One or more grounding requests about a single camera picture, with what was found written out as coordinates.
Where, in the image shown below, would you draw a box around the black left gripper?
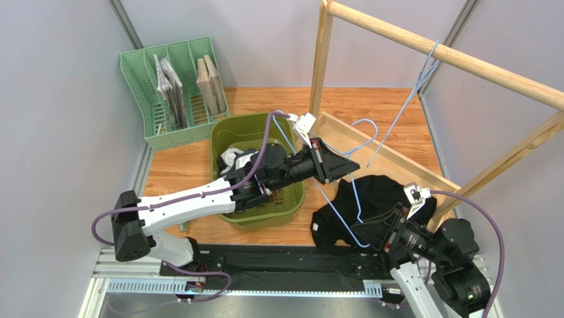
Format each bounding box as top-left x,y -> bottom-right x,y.
267,138 -> 360,193

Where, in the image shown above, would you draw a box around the light blue wire hanger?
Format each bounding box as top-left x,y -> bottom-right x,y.
271,110 -> 380,248
366,40 -> 441,168

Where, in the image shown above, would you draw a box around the black garment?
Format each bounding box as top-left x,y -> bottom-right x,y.
310,175 -> 409,255

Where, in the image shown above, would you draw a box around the white tank top navy trim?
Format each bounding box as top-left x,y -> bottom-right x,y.
218,148 -> 258,176

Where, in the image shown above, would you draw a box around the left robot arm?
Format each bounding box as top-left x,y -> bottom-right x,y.
111,138 -> 359,266

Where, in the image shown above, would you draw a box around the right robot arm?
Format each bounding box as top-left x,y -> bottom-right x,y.
351,203 -> 491,317

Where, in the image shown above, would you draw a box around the olive green plastic basket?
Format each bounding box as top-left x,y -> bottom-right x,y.
210,113 -> 306,231

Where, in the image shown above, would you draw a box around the brown wooden boards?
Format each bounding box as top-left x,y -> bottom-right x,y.
197,54 -> 227,116

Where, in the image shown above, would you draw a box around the wooden clothes rack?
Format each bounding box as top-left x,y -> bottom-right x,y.
322,1 -> 563,223

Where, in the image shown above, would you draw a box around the mint green file organizer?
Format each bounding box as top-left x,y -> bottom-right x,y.
120,36 -> 230,151

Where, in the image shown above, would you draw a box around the folded newspapers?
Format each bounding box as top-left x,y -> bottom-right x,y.
153,54 -> 189,130

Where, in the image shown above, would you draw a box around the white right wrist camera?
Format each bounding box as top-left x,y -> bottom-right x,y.
403,182 -> 431,219

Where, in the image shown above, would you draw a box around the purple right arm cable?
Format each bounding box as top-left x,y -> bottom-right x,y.
429,189 -> 505,318

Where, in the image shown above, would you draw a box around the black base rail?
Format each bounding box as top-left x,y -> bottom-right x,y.
158,238 -> 391,292

